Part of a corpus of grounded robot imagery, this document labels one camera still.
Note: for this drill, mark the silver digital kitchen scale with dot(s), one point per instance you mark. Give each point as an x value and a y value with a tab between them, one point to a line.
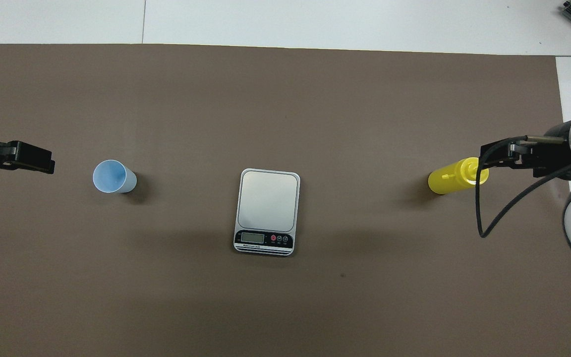
267	201

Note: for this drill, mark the yellow squeeze bottle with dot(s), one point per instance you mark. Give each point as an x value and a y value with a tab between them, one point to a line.
451	179

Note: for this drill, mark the brown table mat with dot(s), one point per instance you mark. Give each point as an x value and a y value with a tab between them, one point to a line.
315	114

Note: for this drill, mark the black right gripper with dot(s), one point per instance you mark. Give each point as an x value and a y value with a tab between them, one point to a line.
558	153

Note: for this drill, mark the light blue plastic cup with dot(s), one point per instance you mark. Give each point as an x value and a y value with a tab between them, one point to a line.
112	177

